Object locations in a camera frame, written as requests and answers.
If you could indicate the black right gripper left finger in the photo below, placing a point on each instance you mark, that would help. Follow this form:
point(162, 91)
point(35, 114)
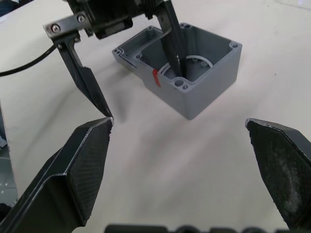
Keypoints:
point(73, 179)

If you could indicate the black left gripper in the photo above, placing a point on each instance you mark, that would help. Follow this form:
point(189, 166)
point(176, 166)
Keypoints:
point(109, 17)

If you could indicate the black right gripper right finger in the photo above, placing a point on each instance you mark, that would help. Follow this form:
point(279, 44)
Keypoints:
point(284, 170)

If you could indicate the grey plastic box lid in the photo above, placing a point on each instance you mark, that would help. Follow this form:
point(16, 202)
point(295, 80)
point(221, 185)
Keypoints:
point(121, 54)

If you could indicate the grey plastic junction box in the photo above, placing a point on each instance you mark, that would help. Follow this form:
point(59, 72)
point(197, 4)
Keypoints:
point(206, 92)

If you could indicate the red tape marker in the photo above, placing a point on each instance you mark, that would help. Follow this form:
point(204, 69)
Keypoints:
point(156, 78)

